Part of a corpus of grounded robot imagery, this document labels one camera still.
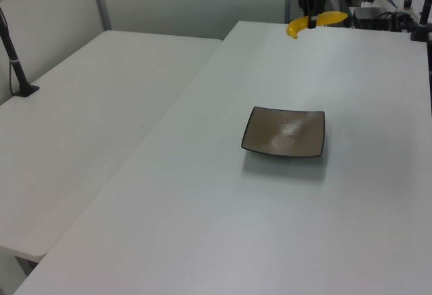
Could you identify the square brown ceramic plate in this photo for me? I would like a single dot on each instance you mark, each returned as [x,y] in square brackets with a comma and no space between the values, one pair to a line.
[283,133]

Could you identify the black electronics box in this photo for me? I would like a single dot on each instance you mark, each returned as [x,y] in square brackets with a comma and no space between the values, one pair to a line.
[368,16]

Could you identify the black camera pole with base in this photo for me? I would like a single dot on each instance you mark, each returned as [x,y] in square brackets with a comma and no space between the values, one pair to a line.
[15,65]

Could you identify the grey partition frame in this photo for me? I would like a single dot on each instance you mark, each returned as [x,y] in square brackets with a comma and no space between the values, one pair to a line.
[101,1]

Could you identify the yellow banana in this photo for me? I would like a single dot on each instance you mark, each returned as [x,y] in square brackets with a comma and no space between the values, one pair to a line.
[297,26]

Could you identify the black pole with clamp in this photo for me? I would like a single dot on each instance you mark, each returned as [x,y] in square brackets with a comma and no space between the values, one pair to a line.
[422,33]

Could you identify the white side table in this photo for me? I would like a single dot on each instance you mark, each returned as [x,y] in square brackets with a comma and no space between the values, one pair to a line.
[84,123]

